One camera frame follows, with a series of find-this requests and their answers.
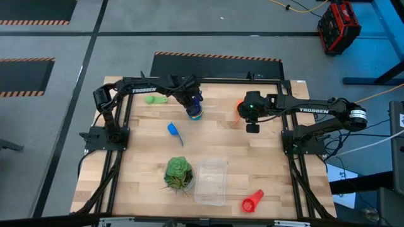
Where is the grey cabinet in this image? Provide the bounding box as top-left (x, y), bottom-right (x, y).
top-left (388, 100), bottom-right (404, 193)

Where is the succulent in white patterned pot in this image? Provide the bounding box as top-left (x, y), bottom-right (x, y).
top-left (161, 156), bottom-right (195, 195)

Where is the small blue measuring cup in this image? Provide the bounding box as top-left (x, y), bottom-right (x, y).
top-left (167, 122), bottom-right (184, 148)

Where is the clear plastic basket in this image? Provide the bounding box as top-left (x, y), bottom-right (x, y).
top-left (193, 158), bottom-right (229, 207)

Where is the yellow extension cable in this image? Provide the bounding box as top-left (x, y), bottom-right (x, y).
top-left (268, 0), bottom-right (331, 14)

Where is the black hazard-striped floor mat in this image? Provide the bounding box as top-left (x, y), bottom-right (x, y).
top-left (0, 0), bottom-right (78, 26)
top-left (149, 51), bottom-right (285, 80)
top-left (0, 57), bottom-right (56, 98)

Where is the black metal bar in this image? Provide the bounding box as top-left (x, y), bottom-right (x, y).
top-left (330, 171), bottom-right (395, 195)

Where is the white cable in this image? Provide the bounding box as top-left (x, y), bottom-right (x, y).
top-left (334, 129), bottom-right (404, 157)

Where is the red and black tool case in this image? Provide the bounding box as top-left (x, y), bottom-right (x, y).
top-left (317, 1), bottom-right (362, 57)

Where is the black aluminium table frame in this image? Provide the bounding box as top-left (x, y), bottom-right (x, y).
top-left (71, 71), bottom-right (337, 221)

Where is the white paper sheet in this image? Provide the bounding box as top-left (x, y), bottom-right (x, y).
top-left (326, 163), bottom-right (359, 209)

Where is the black crossbeam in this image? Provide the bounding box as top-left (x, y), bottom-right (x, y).
top-left (0, 212), bottom-right (404, 227)

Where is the green measuring cup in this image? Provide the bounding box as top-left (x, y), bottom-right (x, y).
top-left (144, 95), bottom-right (169, 105)

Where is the black table foot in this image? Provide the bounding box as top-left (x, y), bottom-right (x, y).
top-left (343, 61), bottom-right (404, 86)

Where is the blue metal beam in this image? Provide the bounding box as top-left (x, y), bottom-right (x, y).
top-left (372, 0), bottom-right (404, 56)

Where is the red measuring cup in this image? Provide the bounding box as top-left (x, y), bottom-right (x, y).
top-left (241, 189), bottom-right (264, 213)

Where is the orange measuring cup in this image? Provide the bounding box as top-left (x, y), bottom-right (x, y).
top-left (235, 99), bottom-right (246, 124)

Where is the grey furniture foot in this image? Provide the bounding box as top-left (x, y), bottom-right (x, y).
top-left (0, 138), bottom-right (25, 152)

